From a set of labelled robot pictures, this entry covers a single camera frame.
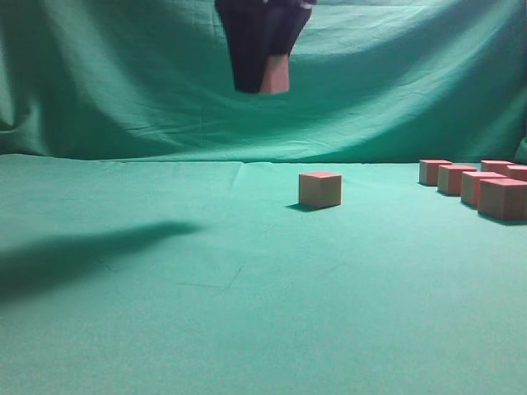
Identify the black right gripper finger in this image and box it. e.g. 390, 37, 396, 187
266, 0, 317, 56

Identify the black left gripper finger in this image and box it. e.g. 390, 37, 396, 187
214, 0, 270, 94

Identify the pink cube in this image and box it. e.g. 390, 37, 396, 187
298, 171, 343, 209

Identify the pink cube column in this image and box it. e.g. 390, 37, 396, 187
460, 171, 505, 208
480, 160, 514, 175
437, 165, 478, 196
506, 165, 527, 182
418, 160, 452, 186
478, 178, 526, 221

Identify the green cloth backdrop and cover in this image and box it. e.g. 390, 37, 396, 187
1, 1, 526, 394

